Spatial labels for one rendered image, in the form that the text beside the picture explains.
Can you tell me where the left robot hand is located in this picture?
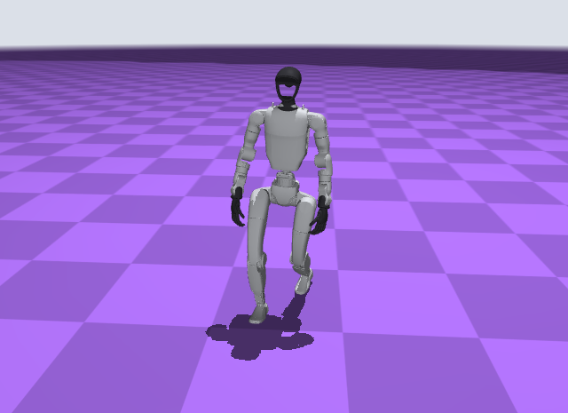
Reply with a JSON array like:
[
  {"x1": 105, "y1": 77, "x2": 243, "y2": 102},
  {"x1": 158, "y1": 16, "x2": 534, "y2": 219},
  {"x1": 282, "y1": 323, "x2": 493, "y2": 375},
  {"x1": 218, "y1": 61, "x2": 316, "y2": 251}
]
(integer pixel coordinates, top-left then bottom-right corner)
[{"x1": 308, "y1": 195, "x2": 330, "y2": 234}]

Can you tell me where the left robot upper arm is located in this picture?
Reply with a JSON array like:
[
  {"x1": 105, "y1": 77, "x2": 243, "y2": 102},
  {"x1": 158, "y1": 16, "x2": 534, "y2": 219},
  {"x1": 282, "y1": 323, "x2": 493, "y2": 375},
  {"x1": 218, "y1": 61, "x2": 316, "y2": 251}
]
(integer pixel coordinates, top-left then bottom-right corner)
[{"x1": 307, "y1": 112, "x2": 330, "y2": 168}]

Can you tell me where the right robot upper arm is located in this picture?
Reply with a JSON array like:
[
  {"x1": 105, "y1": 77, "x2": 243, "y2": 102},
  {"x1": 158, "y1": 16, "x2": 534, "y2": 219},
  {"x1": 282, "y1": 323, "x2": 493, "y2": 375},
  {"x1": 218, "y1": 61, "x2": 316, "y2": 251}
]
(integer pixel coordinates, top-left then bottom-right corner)
[{"x1": 241, "y1": 109, "x2": 267, "y2": 162}]

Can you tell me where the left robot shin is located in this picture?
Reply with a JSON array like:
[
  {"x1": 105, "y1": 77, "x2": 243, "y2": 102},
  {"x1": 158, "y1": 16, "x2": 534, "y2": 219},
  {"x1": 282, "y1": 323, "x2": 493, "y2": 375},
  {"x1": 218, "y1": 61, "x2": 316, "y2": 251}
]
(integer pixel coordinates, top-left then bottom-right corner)
[{"x1": 293, "y1": 251, "x2": 311, "y2": 276}]

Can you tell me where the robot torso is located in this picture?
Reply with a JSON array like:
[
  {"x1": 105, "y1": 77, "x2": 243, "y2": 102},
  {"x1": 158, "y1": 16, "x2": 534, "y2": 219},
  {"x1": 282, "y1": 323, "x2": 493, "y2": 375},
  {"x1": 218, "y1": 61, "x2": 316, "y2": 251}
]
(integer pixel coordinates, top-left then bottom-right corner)
[{"x1": 264, "y1": 103, "x2": 310, "y2": 206}]

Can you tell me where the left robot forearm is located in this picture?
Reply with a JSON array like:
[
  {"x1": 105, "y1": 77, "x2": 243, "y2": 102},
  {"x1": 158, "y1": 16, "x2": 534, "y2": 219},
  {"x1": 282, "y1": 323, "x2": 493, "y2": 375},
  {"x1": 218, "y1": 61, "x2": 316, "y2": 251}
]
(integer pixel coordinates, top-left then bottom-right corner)
[{"x1": 318, "y1": 155, "x2": 333, "y2": 206}]

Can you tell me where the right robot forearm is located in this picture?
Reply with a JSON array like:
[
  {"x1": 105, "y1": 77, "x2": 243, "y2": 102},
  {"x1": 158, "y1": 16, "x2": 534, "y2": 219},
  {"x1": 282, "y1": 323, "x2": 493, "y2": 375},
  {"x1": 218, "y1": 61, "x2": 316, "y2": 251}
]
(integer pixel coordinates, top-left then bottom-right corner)
[{"x1": 231, "y1": 147, "x2": 250, "y2": 195}]

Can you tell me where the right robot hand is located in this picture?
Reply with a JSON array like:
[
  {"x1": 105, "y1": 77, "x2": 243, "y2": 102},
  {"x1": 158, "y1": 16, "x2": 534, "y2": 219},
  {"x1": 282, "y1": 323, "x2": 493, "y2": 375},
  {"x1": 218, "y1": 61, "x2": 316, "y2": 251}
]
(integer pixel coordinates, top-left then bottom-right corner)
[{"x1": 231, "y1": 187, "x2": 245, "y2": 226}]

